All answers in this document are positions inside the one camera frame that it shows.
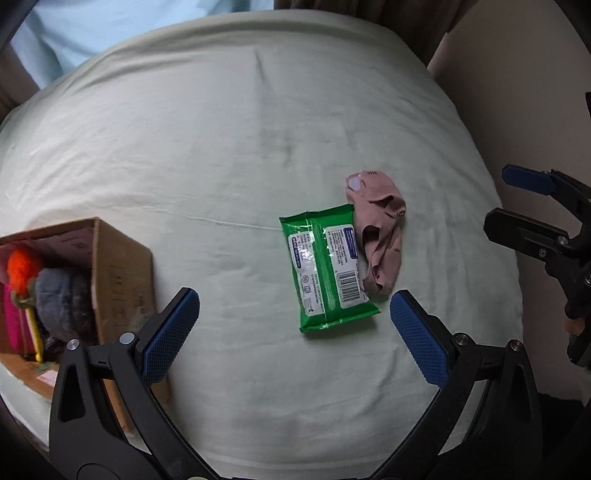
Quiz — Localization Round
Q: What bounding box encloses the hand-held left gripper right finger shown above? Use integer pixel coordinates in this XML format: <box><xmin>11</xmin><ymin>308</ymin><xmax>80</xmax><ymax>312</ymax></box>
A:
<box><xmin>372</xmin><ymin>289</ymin><xmax>542</xmax><ymax>480</ymax></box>

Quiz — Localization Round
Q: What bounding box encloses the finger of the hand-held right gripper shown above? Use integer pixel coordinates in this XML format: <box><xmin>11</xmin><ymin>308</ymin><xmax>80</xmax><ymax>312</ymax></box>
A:
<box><xmin>483</xmin><ymin>208</ymin><xmax>591</xmax><ymax>278</ymax></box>
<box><xmin>502</xmin><ymin>164</ymin><xmax>591</xmax><ymax>219</ymax></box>

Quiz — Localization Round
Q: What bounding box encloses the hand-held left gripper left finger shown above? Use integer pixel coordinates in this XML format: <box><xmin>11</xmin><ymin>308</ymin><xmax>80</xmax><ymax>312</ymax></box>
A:
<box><xmin>48</xmin><ymin>287</ymin><xmax>219</xmax><ymax>480</ymax></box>

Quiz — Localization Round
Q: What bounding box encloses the cardboard box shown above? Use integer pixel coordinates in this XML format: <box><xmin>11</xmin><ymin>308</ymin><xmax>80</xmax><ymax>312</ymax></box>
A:
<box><xmin>0</xmin><ymin>217</ymin><xmax>172</xmax><ymax>435</ymax></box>

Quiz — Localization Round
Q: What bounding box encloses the grey knit hat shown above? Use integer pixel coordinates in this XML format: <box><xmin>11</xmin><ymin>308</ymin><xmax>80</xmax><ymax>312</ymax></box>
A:
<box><xmin>34</xmin><ymin>268</ymin><xmax>94</xmax><ymax>341</ymax></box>

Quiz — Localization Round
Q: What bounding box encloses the green wipes packet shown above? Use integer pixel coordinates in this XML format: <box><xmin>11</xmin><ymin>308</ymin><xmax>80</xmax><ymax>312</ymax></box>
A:
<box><xmin>278</xmin><ymin>204</ymin><xmax>382</xmax><ymax>335</ymax></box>

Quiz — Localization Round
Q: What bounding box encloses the pink sock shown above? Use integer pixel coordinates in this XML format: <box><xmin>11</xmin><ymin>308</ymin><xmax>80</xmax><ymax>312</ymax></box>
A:
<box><xmin>344</xmin><ymin>170</ymin><xmax>407</xmax><ymax>296</ymax></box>

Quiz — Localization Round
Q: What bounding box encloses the pink pouch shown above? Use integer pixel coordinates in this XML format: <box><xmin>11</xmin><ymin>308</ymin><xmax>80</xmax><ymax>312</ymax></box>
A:
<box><xmin>0</xmin><ymin>281</ymin><xmax>40</xmax><ymax>357</ymax></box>

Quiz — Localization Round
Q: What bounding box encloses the orange pompom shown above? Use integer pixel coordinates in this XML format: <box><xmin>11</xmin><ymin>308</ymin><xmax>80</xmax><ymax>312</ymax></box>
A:
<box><xmin>6</xmin><ymin>246</ymin><xmax>45</xmax><ymax>297</ymax></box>

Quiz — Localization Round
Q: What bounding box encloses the wide beige curtain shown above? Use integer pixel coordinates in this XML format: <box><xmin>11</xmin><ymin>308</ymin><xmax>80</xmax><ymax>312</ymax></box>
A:
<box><xmin>274</xmin><ymin>0</ymin><xmax>491</xmax><ymax>71</ymax></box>

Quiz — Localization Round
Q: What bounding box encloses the narrow beige curtain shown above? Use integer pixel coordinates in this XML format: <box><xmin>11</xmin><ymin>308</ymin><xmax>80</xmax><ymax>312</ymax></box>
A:
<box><xmin>0</xmin><ymin>45</ymin><xmax>43</xmax><ymax>121</ymax></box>

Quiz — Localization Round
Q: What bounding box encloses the light blue cloth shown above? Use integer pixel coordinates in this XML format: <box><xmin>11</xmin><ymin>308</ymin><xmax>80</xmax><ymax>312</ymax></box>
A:
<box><xmin>9</xmin><ymin>0</ymin><xmax>276</xmax><ymax>89</ymax></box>

